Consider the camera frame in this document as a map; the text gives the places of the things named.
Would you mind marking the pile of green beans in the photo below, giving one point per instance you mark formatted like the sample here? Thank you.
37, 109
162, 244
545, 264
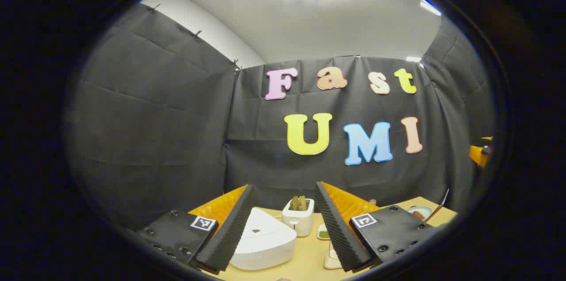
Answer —
324, 234

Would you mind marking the clear glass container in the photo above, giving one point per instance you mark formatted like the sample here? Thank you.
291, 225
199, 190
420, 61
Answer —
331, 261

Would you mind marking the small white dish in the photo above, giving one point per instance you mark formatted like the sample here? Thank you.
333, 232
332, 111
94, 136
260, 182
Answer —
322, 228

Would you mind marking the small ceiling light panel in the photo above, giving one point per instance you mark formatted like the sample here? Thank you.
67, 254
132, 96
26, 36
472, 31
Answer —
430, 6

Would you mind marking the brown bread slice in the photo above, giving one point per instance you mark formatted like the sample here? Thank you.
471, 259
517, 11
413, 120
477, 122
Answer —
293, 203
303, 202

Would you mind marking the white toaster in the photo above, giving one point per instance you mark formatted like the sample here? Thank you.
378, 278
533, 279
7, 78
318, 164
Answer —
298, 223

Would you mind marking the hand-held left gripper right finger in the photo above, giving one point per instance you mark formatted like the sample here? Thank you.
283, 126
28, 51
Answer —
336, 228

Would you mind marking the black binder clip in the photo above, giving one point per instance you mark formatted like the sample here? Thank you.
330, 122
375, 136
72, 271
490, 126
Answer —
197, 33
236, 66
153, 7

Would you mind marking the white rice cooker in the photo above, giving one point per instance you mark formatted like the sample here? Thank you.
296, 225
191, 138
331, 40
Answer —
265, 241

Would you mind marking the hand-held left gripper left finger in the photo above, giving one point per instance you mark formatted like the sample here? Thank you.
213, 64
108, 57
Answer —
230, 232

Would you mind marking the brown sausage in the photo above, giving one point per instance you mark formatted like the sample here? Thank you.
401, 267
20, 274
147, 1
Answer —
418, 215

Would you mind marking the pale green plate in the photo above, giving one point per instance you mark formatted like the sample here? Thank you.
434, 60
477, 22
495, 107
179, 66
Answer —
425, 210

